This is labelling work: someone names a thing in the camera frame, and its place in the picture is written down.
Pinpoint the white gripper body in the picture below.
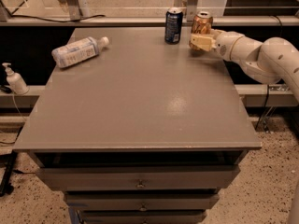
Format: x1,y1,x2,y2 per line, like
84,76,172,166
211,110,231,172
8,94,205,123
215,32,244,62

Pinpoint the grey drawer cabinet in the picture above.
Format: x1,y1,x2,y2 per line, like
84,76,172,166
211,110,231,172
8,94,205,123
12,26,263,224

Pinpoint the middle grey drawer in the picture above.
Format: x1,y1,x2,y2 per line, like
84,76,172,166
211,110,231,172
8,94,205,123
65,192,219,211

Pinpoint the clear plastic water bottle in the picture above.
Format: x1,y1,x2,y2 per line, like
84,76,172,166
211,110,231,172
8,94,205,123
51,36,109,69

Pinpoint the top grey drawer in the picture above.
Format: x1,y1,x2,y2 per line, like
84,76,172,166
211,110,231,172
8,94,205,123
36,165,240,191

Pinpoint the grey drawer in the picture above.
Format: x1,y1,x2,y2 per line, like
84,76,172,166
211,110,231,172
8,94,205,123
36,165,240,191
80,210,206,224
65,192,219,211

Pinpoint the white pump dispenser bottle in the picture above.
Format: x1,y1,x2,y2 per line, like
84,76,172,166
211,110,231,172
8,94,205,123
2,63,29,94

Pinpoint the black stand leg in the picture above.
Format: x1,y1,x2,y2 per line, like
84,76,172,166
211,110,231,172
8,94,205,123
0,151,17,197

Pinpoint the bottom grey drawer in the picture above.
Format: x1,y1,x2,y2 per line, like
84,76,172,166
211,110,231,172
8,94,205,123
80,210,206,224

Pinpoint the black cable on ledge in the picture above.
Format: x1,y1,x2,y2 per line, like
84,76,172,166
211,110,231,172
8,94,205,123
0,0,107,24

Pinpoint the orange La Croix can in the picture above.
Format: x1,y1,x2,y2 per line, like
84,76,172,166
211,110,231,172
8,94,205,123
190,11,214,51

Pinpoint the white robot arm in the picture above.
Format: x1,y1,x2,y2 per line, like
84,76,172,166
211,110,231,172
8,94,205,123
191,30,299,224

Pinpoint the blue Pepsi can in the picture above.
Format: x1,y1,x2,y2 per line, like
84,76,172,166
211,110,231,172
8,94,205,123
164,7,183,45

